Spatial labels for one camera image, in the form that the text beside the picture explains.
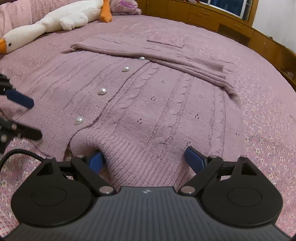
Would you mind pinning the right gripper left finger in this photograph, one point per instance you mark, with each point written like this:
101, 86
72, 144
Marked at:
57, 193

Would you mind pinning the pink knitted cardigan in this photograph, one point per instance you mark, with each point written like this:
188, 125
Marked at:
139, 100

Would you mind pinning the window with white frame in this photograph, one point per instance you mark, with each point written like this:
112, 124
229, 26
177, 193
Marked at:
243, 9

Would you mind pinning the pink floral bedspread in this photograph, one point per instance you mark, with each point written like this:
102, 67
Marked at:
267, 100

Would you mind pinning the white plush goose toy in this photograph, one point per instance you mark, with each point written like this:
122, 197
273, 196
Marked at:
67, 18

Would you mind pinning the pink rolled quilt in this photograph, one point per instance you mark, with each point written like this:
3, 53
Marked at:
124, 7

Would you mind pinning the long wooden cabinet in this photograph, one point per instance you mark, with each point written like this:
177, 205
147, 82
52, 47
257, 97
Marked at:
230, 26

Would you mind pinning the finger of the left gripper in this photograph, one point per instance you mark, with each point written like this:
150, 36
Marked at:
11, 130
12, 94

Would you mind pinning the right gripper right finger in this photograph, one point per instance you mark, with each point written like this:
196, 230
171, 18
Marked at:
234, 193

